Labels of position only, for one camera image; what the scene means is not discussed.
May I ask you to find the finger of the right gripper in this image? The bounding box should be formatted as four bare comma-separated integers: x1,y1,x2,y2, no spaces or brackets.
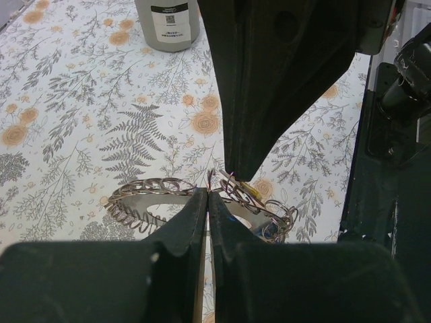
199,1,360,181

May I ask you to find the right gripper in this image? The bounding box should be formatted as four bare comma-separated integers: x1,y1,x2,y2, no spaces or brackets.
356,0,406,54

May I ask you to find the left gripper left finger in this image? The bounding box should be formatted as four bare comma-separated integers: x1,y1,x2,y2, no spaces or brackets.
1,188,207,322

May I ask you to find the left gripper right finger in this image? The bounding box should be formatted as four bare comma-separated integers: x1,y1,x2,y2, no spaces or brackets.
208,192,424,322

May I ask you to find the yellow key tag with key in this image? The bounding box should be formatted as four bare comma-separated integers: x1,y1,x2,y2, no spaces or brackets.
240,182,262,201

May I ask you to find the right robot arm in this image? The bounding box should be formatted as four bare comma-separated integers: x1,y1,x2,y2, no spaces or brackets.
199,1,430,322

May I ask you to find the grey wrapped can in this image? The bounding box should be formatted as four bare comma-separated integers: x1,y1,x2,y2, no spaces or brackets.
135,0,200,52

